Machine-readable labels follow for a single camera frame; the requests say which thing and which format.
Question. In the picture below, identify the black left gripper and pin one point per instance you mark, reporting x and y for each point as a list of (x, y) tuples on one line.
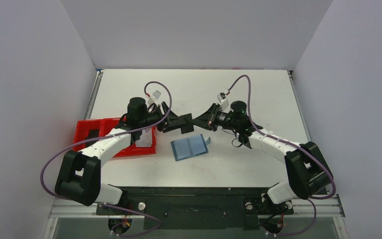
[(227, 119)]

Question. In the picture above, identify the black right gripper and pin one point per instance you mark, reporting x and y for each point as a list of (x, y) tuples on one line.
[(155, 113)]

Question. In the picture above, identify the blue leather card holder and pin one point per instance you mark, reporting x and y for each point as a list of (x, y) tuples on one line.
[(190, 147)]

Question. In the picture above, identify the white VIP card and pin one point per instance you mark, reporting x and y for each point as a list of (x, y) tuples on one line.
[(146, 139)]

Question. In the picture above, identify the black card in tray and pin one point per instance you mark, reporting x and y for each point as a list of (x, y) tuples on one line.
[(93, 133)]

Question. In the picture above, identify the red plastic compartment tray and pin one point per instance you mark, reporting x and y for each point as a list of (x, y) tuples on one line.
[(93, 128)]

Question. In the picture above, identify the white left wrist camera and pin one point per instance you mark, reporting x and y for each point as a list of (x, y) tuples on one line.
[(223, 101)]

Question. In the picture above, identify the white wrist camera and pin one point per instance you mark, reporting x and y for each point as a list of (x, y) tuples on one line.
[(223, 101), (154, 97)]

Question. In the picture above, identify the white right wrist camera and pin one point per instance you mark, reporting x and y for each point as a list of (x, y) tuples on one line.
[(154, 97)]

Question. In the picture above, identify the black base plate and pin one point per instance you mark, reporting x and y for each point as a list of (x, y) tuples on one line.
[(194, 208)]

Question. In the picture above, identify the aluminium frame rail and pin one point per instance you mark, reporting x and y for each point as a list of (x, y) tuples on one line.
[(329, 208)]

